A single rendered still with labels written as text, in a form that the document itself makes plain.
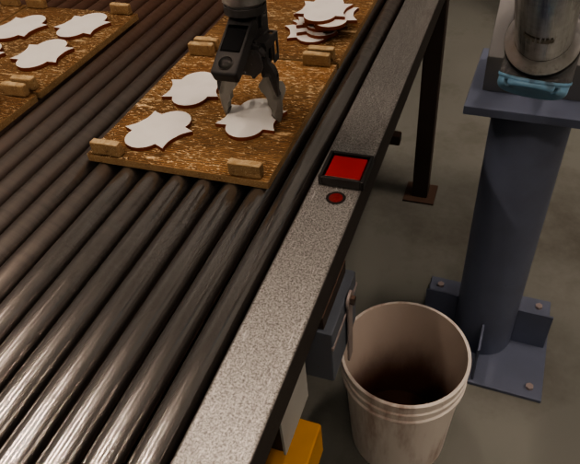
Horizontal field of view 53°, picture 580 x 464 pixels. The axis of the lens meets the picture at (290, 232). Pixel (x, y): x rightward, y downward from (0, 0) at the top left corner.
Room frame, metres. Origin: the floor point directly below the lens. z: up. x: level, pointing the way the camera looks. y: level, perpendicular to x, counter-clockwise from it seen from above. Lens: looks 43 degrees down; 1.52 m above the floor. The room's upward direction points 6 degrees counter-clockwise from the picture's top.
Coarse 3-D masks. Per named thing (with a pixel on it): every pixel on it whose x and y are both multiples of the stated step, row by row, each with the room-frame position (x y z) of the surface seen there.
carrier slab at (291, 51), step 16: (272, 0) 1.52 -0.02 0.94; (288, 0) 1.50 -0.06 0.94; (304, 0) 1.49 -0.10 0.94; (352, 0) 1.46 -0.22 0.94; (368, 0) 1.45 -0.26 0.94; (224, 16) 1.45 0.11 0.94; (272, 16) 1.42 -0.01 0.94; (288, 16) 1.41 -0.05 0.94; (368, 16) 1.39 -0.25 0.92; (208, 32) 1.36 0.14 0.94; (288, 32) 1.31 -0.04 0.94; (352, 32) 1.28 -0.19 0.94; (288, 48) 1.23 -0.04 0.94; (304, 48) 1.22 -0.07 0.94; (336, 48) 1.21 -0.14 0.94
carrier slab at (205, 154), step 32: (192, 64) 1.20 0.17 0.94; (288, 64) 1.15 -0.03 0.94; (160, 96) 1.08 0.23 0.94; (256, 96) 1.04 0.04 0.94; (288, 96) 1.02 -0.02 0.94; (320, 96) 1.02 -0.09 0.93; (192, 128) 0.94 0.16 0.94; (224, 128) 0.93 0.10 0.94; (288, 128) 0.91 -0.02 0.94; (96, 160) 0.89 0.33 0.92; (128, 160) 0.86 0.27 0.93; (160, 160) 0.85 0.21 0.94; (192, 160) 0.84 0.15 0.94; (224, 160) 0.83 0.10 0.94; (256, 160) 0.82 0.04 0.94
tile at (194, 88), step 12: (204, 72) 1.14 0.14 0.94; (180, 84) 1.10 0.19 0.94; (192, 84) 1.10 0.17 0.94; (204, 84) 1.09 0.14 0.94; (216, 84) 1.08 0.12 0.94; (168, 96) 1.06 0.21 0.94; (180, 96) 1.05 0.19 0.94; (192, 96) 1.05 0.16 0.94; (204, 96) 1.04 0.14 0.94; (216, 96) 1.04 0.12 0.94; (180, 108) 1.02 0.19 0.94
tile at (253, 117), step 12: (240, 108) 0.98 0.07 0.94; (252, 108) 0.98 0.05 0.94; (264, 108) 0.97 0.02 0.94; (228, 120) 0.94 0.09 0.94; (240, 120) 0.94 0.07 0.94; (252, 120) 0.93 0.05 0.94; (264, 120) 0.93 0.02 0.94; (228, 132) 0.90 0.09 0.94; (240, 132) 0.90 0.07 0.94; (252, 132) 0.89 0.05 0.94; (264, 132) 0.90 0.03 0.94
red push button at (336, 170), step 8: (336, 160) 0.80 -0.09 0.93; (344, 160) 0.80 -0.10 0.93; (352, 160) 0.80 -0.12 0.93; (360, 160) 0.80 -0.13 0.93; (328, 168) 0.78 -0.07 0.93; (336, 168) 0.78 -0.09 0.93; (344, 168) 0.78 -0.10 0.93; (352, 168) 0.78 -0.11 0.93; (360, 168) 0.77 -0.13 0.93; (336, 176) 0.76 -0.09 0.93; (344, 176) 0.76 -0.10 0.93; (352, 176) 0.76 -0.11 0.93; (360, 176) 0.75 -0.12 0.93
